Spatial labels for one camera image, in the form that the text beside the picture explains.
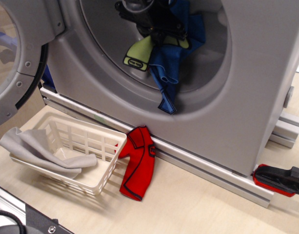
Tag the red felt shirt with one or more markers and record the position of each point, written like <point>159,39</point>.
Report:
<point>141,152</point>

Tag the blue object behind door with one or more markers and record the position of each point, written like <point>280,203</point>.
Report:
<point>48,81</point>

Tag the grey round machine door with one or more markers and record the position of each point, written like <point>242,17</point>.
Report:
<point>26,28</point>

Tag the dark blue felt garment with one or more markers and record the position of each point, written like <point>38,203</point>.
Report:
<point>196,35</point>

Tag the green felt sock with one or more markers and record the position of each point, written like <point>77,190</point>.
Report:
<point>138,55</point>

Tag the black bracket with screw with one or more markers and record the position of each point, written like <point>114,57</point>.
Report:
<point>42,223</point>

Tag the grey cloth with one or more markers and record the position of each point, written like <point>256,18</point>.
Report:
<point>32,146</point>

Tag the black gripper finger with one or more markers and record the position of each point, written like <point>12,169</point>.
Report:
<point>158,38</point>

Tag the light blue cloth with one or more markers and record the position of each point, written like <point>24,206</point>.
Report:
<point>164,63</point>

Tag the aluminium table edge rail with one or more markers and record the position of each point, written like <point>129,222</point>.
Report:
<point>10,203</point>

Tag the grey toy washing machine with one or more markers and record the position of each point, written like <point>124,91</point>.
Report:
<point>231,90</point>

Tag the aluminium side profile block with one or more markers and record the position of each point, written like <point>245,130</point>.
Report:
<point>286,130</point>

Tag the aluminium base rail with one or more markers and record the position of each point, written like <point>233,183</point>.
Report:
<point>226,178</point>

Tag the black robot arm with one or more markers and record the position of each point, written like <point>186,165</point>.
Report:
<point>153,18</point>

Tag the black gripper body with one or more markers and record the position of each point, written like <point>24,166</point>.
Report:
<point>152,17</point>

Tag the red black clamp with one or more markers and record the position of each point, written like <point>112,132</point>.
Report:
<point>281,181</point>

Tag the white plastic laundry basket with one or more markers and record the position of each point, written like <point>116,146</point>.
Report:
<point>67,138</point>

